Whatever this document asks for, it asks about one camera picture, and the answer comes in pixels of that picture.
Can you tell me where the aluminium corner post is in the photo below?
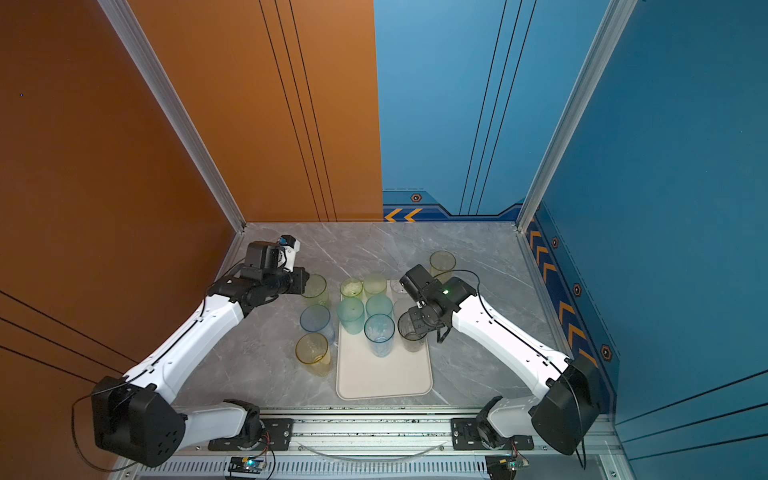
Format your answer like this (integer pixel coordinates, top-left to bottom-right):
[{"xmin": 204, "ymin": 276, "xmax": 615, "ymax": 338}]
[
  {"xmin": 515, "ymin": 0, "xmax": 637, "ymax": 234},
  {"xmin": 98, "ymin": 0, "xmax": 246, "ymax": 234}
]

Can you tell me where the tall green clear cup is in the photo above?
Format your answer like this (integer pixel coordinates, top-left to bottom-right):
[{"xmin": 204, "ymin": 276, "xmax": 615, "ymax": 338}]
[{"xmin": 302, "ymin": 274, "xmax": 330, "ymax": 307}]

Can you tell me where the dark smoke grey cup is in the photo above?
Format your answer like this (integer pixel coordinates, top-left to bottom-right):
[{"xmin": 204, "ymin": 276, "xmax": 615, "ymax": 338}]
[{"xmin": 397, "ymin": 312, "xmax": 426, "ymax": 352}]

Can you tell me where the tall blue clear cup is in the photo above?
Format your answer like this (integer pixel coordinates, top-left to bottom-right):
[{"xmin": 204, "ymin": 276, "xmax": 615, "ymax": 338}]
[{"xmin": 299, "ymin": 304, "xmax": 336, "ymax": 344}]

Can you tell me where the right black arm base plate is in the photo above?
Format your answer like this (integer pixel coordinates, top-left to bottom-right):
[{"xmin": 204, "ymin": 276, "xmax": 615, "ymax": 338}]
[{"xmin": 450, "ymin": 418, "xmax": 535, "ymax": 451}]

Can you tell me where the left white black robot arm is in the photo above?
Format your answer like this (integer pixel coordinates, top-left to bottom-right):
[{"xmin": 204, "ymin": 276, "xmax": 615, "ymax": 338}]
[{"xmin": 90, "ymin": 267, "xmax": 309, "ymax": 467}]

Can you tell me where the right aluminium corner post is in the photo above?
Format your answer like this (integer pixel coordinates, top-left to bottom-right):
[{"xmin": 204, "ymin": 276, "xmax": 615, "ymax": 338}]
[{"xmin": 515, "ymin": 0, "xmax": 637, "ymax": 234}]

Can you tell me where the amber yellow cup right back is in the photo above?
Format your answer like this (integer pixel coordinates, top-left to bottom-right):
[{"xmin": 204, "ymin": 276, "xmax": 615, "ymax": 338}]
[{"xmin": 429, "ymin": 250, "xmax": 457, "ymax": 283}]

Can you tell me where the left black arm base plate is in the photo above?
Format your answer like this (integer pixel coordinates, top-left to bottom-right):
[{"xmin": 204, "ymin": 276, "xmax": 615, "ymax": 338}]
[{"xmin": 207, "ymin": 418, "xmax": 294, "ymax": 452}]

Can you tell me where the right green circuit board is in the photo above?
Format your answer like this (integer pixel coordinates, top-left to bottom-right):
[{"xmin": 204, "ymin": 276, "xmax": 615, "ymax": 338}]
[{"xmin": 485, "ymin": 456, "xmax": 530, "ymax": 480}]

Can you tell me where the small green clear glass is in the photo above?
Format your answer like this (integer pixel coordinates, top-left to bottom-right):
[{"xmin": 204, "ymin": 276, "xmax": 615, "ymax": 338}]
[{"xmin": 340, "ymin": 277, "xmax": 364, "ymax": 299}]

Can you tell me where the tall grey-blue cup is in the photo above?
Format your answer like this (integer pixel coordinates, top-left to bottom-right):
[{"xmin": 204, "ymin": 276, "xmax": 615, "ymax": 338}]
[{"xmin": 364, "ymin": 314, "xmax": 396, "ymax": 358}]

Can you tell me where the left aluminium corner post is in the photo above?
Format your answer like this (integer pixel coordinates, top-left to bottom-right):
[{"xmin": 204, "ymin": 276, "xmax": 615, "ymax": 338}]
[{"xmin": 98, "ymin": 0, "xmax": 246, "ymax": 234}]

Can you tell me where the white rectangular plastic tray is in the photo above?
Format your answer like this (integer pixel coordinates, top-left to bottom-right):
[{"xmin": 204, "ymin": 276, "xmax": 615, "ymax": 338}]
[{"xmin": 335, "ymin": 278, "xmax": 434, "ymax": 401}]

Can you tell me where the left green circuit board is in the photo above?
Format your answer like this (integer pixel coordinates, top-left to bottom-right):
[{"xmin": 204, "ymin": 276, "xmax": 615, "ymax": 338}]
[{"xmin": 227, "ymin": 456, "xmax": 269, "ymax": 478}]

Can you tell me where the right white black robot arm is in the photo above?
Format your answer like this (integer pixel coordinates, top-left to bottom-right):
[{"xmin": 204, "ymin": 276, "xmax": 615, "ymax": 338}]
[{"xmin": 399, "ymin": 266, "xmax": 602, "ymax": 455}]

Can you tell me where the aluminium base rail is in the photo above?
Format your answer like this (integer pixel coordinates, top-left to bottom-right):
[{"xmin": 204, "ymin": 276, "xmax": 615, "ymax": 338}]
[{"xmin": 112, "ymin": 406, "xmax": 634, "ymax": 479}]

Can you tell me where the yellow cup left front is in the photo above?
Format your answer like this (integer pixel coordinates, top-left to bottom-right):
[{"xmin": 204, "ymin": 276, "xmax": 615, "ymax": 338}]
[{"xmin": 295, "ymin": 333, "xmax": 332, "ymax": 377}]

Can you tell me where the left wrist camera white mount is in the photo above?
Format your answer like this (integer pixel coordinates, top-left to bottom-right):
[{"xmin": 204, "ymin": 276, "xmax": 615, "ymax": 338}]
[{"xmin": 244, "ymin": 235, "xmax": 301, "ymax": 271}]

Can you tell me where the green dotted textured cup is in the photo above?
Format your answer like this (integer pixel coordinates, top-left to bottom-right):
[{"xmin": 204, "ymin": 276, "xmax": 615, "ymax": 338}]
[{"xmin": 363, "ymin": 272, "xmax": 388, "ymax": 297}]

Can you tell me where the green circuit board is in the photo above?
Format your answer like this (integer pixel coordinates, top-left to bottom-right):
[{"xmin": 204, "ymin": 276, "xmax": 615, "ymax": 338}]
[
  {"xmin": 227, "ymin": 456, "xmax": 269, "ymax": 478},
  {"xmin": 485, "ymin": 456, "xmax": 530, "ymax": 480}
]

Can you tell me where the teal cup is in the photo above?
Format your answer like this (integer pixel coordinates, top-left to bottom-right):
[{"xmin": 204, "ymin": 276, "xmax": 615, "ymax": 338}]
[
  {"xmin": 365, "ymin": 294, "xmax": 394, "ymax": 317},
  {"xmin": 337, "ymin": 297, "xmax": 365, "ymax": 335}
]

